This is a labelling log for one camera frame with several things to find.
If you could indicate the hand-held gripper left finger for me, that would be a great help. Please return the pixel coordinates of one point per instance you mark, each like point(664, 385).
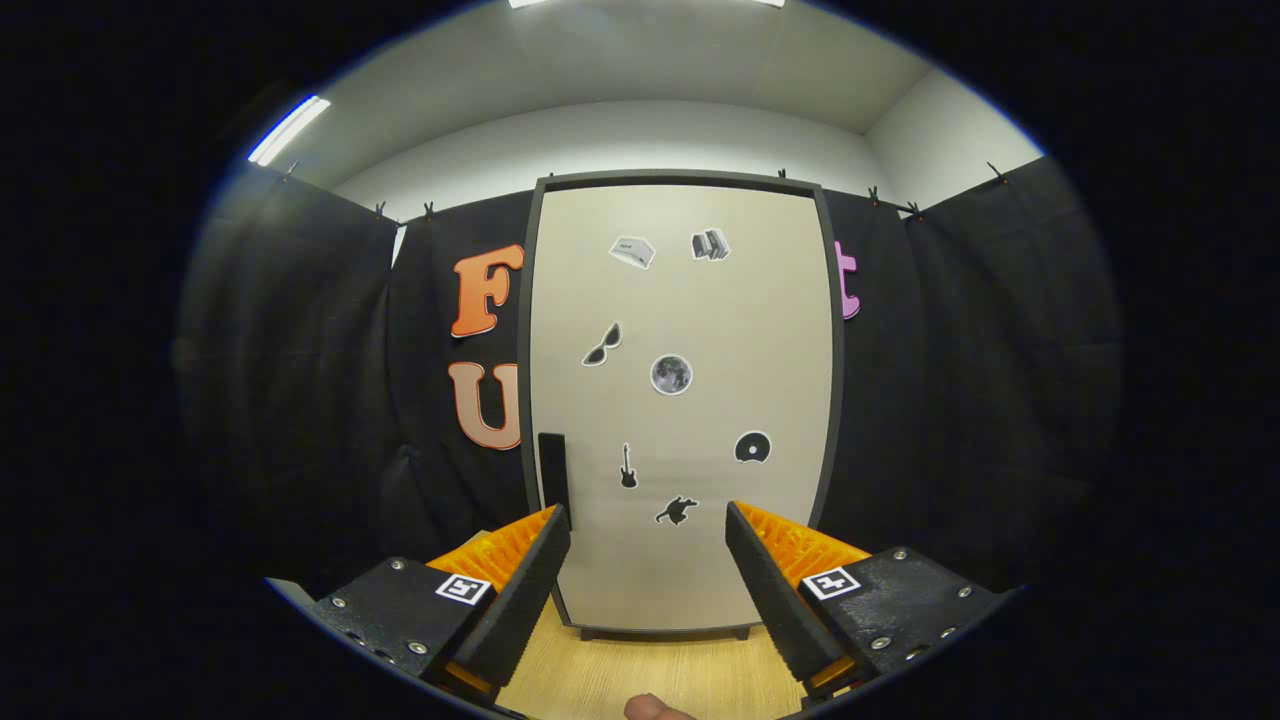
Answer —
point(525, 600)

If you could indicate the wide ceiling light panel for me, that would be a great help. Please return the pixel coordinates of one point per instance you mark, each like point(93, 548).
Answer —
point(525, 2)

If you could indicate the dark grey shoe cabinet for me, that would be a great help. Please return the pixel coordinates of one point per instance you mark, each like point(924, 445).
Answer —
point(680, 180)

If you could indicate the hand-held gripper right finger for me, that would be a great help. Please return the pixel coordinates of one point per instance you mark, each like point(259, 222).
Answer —
point(775, 600)

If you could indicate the narrow ceiling light strip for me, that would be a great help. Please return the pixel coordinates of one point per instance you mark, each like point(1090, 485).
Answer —
point(290, 130)

